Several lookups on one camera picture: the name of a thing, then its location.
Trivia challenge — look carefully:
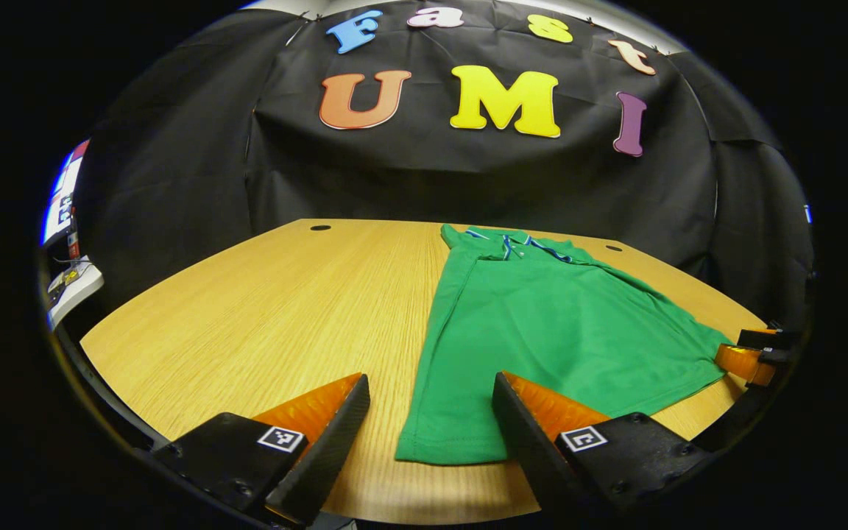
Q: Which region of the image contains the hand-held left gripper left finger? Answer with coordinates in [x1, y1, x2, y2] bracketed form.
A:
[150, 372, 372, 527]

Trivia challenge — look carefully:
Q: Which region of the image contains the black backdrop cloth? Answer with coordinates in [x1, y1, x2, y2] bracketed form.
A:
[74, 0, 815, 332]

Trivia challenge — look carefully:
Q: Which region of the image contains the white side table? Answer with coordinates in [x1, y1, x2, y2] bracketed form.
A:
[46, 255, 105, 332]

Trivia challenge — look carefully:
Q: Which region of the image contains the computer monitor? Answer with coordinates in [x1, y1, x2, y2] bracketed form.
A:
[40, 138, 91, 248]

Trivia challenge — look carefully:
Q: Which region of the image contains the green T-shirt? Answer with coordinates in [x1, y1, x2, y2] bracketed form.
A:
[395, 224, 734, 467]

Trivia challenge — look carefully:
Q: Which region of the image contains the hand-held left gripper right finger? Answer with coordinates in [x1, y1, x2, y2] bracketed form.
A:
[492, 371, 713, 520]

